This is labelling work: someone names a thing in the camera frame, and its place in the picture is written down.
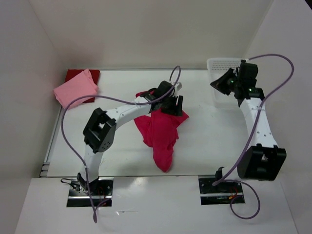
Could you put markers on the crimson t shirt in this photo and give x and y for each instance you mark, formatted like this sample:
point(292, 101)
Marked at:
point(159, 131)

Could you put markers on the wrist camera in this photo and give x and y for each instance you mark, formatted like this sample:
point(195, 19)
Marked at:
point(165, 86)
point(248, 73)

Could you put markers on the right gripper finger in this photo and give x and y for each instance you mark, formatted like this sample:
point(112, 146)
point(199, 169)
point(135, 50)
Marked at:
point(225, 78)
point(222, 88)

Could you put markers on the dark red t shirt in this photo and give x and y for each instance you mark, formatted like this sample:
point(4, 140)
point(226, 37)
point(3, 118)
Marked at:
point(93, 78)

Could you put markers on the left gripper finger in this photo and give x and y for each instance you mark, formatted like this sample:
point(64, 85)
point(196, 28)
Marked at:
point(175, 102)
point(172, 112)

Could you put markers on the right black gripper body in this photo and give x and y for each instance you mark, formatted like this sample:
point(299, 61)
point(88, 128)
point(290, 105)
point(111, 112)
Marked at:
point(234, 83)

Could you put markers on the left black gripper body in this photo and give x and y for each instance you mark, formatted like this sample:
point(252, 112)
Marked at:
point(170, 101)

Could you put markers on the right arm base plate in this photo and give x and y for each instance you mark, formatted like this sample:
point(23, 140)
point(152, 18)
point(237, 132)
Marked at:
point(220, 194)

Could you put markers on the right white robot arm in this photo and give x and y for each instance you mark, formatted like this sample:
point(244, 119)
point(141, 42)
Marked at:
point(261, 158)

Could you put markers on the pink t shirt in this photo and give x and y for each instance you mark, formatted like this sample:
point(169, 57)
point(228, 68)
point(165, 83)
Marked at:
point(75, 90)

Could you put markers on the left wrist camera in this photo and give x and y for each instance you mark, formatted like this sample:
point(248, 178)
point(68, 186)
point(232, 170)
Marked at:
point(165, 86)

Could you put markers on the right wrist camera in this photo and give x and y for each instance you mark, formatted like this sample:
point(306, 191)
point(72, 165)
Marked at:
point(248, 73)

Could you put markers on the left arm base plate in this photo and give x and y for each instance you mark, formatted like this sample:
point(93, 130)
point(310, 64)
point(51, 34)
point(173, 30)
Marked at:
point(101, 194)

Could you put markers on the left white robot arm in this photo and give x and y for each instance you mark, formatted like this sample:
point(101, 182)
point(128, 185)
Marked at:
point(99, 132)

